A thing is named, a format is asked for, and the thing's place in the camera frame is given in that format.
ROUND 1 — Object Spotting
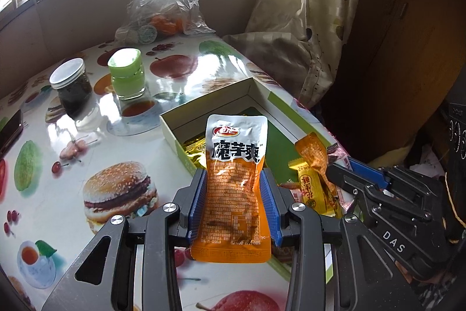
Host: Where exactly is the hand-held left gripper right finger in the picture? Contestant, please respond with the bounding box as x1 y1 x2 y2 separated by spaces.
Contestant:
261 168 425 311

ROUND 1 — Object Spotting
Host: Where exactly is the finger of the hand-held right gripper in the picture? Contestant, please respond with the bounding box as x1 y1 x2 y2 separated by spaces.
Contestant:
349 159 392 188
326 163 368 215

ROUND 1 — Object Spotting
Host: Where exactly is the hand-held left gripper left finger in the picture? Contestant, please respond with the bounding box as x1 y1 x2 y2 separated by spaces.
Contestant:
42 169 207 311

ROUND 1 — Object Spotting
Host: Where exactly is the orange snack pouch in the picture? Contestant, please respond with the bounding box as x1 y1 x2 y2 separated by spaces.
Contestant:
294 132 337 195
191 113 273 262

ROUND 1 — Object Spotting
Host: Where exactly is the green cardboard box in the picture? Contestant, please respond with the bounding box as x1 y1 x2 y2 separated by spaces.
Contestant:
159 77 352 284

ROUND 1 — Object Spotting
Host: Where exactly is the red snack packet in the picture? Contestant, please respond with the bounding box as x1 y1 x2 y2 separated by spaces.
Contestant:
277 180 304 204

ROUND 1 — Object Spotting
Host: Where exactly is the pink snack packet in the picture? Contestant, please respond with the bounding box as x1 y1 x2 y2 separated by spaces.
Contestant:
326 141 352 169

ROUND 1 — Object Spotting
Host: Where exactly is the gold orange snack packet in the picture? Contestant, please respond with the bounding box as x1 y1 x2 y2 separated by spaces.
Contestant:
287 158 343 219

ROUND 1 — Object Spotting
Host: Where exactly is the black device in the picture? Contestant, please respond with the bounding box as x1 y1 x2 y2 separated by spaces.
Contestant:
446 85 466 246

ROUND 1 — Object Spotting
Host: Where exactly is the fruit print tablecloth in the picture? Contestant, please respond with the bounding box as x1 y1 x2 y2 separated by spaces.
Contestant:
0 34 350 311

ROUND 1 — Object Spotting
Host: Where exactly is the green plastic jar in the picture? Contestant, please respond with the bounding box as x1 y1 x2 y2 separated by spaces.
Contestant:
108 49 148 101

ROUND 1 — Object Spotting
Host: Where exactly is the dark jar white lid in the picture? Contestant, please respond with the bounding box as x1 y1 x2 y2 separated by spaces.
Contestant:
49 58 96 120

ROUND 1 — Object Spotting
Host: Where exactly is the floral curtain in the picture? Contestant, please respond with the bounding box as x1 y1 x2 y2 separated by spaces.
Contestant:
222 0 365 111

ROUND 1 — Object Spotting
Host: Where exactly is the dark mobile phone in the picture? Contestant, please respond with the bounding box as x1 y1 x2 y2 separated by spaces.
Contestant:
0 110 24 159

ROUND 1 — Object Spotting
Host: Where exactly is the clear plastic bag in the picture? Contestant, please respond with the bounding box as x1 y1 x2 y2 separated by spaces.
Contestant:
114 0 215 44

